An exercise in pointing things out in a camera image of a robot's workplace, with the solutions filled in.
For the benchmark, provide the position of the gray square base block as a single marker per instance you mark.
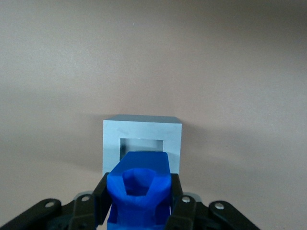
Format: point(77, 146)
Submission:
point(144, 130)

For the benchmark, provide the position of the blue plastic insert part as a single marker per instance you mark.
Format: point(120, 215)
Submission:
point(141, 191)

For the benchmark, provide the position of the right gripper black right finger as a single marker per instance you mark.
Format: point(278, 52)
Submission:
point(189, 213)

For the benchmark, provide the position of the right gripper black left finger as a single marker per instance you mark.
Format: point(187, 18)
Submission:
point(84, 213)

